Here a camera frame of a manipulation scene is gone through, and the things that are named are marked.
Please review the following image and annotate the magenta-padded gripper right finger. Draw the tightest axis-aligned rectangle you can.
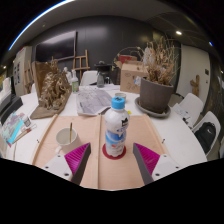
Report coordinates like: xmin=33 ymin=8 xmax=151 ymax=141
xmin=132 ymin=142 xmax=183 ymax=186

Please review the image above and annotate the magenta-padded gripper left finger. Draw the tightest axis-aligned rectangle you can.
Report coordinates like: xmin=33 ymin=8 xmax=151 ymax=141
xmin=41 ymin=142 xmax=92 ymax=186

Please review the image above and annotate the white bottle with blue cap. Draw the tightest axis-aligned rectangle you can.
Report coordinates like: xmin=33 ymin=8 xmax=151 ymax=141
xmin=104 ymin=96 xmax=130 ymax=158

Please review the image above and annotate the white mug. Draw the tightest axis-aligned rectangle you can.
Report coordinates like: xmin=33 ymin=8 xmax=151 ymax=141
xmin=54 ymin=127 xmax=81 ymax=155

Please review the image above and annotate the grey plant saucer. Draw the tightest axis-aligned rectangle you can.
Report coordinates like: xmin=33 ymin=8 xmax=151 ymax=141
xmin=134 ymin=96 xmax=172 ymax=119

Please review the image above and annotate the stack of papers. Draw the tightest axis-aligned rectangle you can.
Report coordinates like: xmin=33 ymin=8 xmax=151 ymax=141
xmin=172 ymin=103 xmax=193 ymax=126

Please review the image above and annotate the open magazine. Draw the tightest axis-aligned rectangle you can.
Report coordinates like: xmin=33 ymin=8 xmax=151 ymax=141
xmin=75 ymin=86 xmax=113 ymax=117

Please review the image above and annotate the paint brush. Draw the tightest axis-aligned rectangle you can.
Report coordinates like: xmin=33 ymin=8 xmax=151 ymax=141
xmin=11 ymin=123 xmax=38 ymax=145

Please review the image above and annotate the dry plant in grey pot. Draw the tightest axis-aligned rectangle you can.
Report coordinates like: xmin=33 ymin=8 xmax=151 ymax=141
xmin=139 ymin=36 xmax=178 ymax=114

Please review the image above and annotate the black backpack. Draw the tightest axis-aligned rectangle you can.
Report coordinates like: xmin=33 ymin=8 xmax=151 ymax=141
xmin=194 ymin=121 xmax=218 ymax=155

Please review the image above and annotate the small paint jar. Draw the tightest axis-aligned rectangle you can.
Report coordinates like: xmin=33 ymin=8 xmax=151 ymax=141
xmin=21 ymin=114 xmax=33 ymax=128

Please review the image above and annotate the white chair with papers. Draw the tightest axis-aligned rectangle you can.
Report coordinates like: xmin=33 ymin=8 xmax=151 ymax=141
xmin=173 ymin=92 xmax=204 ymax=129

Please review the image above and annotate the colourful book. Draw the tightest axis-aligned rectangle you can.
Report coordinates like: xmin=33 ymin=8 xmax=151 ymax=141
xmin=0 ymin=112 xmax=27 ymax=148

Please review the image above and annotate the green-labelled white bottle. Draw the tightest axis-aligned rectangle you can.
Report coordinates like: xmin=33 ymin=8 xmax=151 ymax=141
xmin=70 ymin=69 xmax=80 ymax=94

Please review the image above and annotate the white chair with backpack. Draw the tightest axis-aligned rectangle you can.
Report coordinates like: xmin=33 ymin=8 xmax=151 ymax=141
xmin=191 ymin=110 xmax=222 ymax=158

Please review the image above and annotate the grey spray bottle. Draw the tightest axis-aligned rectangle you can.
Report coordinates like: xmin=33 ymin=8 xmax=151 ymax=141
xmin=96 ymin=70 xmax=106 ymax=89

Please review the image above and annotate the white chair behind table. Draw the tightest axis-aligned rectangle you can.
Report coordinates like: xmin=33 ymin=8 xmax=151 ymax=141
xmin=79 ymin=69 xmax=99 ymax=87

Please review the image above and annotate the cardboard box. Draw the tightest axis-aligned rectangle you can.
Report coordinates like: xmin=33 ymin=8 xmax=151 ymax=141
xmin=115 ymin=59 xmax=149 ymax=95

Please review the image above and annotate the black boxes stack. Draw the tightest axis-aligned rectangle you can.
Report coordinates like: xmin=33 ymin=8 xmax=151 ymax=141
xmin=0 ymin=93 xmax=24 ymax=126

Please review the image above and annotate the small white figurine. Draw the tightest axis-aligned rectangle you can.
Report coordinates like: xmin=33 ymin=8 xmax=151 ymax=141
xmin=63 ymin=66 xmax=72 ymax=83

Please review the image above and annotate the wooden easel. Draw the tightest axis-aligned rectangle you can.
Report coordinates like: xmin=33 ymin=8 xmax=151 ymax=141
xmin=72 ymin=49 xmax=91 ymax=79

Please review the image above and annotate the tall white plaster statue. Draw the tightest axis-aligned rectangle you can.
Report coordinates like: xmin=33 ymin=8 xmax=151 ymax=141
xmin=143 ymin=46 xmax=156 ymax=68

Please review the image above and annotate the white cabinet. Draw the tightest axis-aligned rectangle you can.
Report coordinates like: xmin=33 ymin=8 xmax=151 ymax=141
xmin=12 ymin=45 xmax=34 ymax=98

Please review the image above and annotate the wooden figure by wall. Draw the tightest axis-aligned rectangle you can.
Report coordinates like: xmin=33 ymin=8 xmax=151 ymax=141
xmin=189 ymin=74 xmax=200 ymax=98

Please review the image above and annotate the black wall screen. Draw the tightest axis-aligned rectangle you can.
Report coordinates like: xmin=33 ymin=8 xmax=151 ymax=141
xmin=34 ymin=30 xmax=78 ymax=63

